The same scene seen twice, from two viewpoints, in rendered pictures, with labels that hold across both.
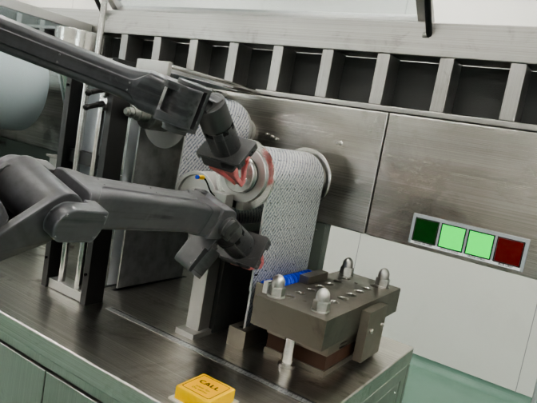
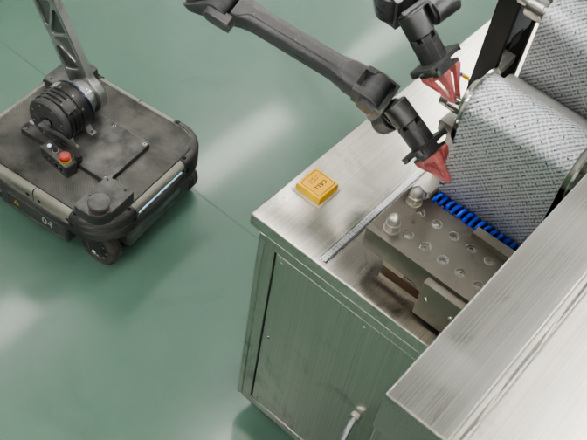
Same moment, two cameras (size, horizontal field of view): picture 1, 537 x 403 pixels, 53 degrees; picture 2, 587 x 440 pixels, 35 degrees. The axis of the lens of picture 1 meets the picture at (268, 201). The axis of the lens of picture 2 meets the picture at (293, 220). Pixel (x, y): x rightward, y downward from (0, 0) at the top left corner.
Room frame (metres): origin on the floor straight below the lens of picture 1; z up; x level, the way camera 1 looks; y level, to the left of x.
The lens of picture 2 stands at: (0.79, -1.35, 2.50)
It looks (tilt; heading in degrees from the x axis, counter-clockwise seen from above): 51 degrees down; 90
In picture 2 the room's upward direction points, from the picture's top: 11 degrees clockwise
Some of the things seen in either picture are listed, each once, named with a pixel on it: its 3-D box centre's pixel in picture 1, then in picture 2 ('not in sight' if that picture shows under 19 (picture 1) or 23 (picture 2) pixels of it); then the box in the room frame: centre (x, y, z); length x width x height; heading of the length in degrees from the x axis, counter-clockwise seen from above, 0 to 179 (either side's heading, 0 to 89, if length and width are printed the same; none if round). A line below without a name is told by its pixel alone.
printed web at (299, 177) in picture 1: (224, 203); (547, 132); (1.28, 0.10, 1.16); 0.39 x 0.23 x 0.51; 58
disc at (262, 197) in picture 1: (244, 174); (478, 99); (1.11, 0.06, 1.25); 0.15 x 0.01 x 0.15; 58
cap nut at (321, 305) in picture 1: (322, 299); (393, 222); (0.99, -0.13, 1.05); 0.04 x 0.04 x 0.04
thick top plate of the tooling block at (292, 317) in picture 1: (333, 303); (462, 269); (1.15, -0.18, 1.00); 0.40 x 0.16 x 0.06; 148
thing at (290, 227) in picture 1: (287, 243); (492, 193); (1.18, -0.06, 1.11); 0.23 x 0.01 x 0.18; 148
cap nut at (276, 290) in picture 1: (277, 285); (416, 194); (1.03, -0.05, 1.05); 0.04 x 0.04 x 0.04
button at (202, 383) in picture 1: (204, 393); (317, 186); (0.82, 0.05, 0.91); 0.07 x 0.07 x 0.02; 58
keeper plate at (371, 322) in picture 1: (371, 331); (438, 309); (1.11, -0.27, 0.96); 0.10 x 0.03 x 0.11; 148
